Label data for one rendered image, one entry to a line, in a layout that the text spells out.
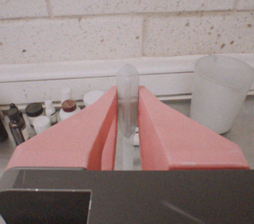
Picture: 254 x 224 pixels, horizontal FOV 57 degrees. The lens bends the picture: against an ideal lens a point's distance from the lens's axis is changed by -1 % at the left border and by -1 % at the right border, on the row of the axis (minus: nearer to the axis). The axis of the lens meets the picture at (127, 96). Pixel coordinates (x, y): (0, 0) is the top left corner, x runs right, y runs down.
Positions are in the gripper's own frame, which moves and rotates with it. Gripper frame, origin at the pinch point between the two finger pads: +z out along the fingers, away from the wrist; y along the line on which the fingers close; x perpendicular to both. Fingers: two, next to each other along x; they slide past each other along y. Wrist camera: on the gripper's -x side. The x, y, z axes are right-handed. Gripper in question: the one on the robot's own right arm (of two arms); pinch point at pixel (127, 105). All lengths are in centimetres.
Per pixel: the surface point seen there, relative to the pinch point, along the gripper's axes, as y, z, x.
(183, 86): -15, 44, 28
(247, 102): -33, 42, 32
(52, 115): 18.2, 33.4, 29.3
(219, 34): -24, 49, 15
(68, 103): 12.9, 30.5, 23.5
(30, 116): 23.1, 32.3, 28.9
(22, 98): 27, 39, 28
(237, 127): -27, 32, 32
